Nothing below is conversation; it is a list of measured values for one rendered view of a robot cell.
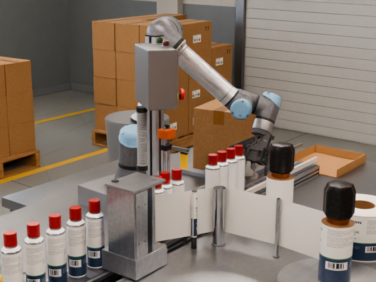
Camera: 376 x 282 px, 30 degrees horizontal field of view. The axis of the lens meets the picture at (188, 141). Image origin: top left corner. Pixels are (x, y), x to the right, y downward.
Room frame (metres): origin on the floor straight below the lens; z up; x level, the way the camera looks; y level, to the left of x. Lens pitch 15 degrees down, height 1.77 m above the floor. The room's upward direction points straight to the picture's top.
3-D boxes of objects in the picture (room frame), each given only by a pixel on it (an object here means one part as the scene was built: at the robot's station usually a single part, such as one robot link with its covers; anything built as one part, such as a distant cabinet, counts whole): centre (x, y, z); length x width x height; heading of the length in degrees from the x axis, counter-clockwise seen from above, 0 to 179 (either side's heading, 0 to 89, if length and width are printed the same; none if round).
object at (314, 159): (2.47, -0.23, 0.90); 1.07 x 0.01 x 0.02; 143
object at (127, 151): (2.54, 0.20, 1.06); 0.13 x 0.12 x 0.14; 173
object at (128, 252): (1.87, 0.15, 1.01); 0.14 x 0.13 x 0.26; 143
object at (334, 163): (3.06, -0.63, 0.85); 0.30 x 0.26 x 0.04; 143
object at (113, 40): (6.59, 0.23, 0.57); 1.20 x 0.83 x 1.14; 145
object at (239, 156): (2.46, -0.18, 0.98); 0.05 x 0.05 x 0.20
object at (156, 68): (2.23, 0.10, 1.38); 0.17 x 0.10 x 0.19; 18
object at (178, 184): (2.17, 0.04, 0.98); 0.05 x 0.05 x 0.20
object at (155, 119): (2.32, 0.11, 1.16); 0.04 x 0.04 x 0.67; 53
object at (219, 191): (2.04, -0.10, 0.97); 0.05 x 0.05 x 0.19
